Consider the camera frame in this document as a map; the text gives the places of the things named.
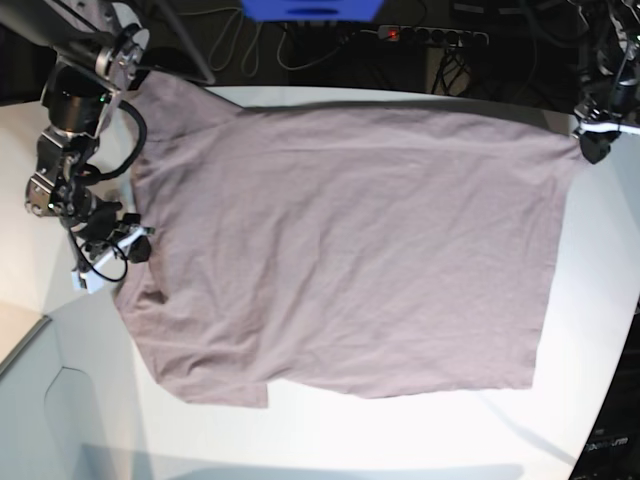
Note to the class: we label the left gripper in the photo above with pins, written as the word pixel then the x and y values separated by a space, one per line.
pixel 596 146

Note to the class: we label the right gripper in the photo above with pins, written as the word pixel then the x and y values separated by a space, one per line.
pixel 96 219

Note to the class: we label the mauve t-shirt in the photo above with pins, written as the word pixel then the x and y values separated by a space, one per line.
pixel 375 251

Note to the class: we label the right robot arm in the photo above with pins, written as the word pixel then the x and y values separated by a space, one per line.
pixel 98 57

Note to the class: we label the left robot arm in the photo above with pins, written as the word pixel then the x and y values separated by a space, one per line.
pixel 608 101

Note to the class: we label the black power strip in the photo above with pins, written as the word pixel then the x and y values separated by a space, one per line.
pixel 433 37

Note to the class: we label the blue bin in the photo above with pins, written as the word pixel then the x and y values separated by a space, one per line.
pixel 311 10

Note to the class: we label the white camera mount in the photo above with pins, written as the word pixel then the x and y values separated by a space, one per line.
pixel 603 127
pixel 105 260

